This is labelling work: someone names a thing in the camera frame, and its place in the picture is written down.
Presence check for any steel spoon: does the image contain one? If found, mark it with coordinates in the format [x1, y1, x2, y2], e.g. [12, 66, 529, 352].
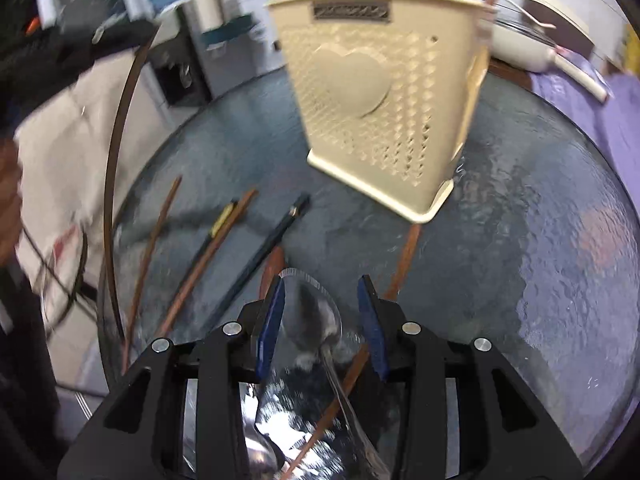
[279, 268, 390, 479]
[240, 382, 284, 479]

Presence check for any brown wooden chopstick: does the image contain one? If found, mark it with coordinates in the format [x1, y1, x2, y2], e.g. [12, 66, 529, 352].
[281, 344, 370, 479]

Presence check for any black chopstick gold band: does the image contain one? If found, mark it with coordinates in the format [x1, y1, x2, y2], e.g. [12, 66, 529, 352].
[204, 193, 310, 333]

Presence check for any brown chopstick under holder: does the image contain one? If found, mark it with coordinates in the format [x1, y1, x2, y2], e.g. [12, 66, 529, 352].
[384, 224, 422, 301]

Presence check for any brown chopstick beside black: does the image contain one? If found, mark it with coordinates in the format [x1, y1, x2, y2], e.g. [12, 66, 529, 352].
[154, 188, 258, 338]

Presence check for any thin brown chopstick left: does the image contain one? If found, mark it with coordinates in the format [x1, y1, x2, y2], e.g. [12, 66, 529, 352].
[120, 176, 182, 374]

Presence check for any cream plastic utensil holder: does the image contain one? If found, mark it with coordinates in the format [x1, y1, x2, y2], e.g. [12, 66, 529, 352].
[268, 0, 496, 224]

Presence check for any white water dispenser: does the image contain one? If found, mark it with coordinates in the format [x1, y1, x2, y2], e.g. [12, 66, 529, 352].
[150, 0, 234, 106]

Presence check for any purple floral cloth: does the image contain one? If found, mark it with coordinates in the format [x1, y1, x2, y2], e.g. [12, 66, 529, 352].
[529, 52, 640, 207]

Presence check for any white pot with lid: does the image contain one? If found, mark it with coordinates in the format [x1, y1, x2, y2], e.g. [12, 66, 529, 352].
[491, 0, 611, 103]

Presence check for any white paper cup stack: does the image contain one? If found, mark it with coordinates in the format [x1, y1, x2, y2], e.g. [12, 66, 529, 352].
[193, 0, 224, 32]

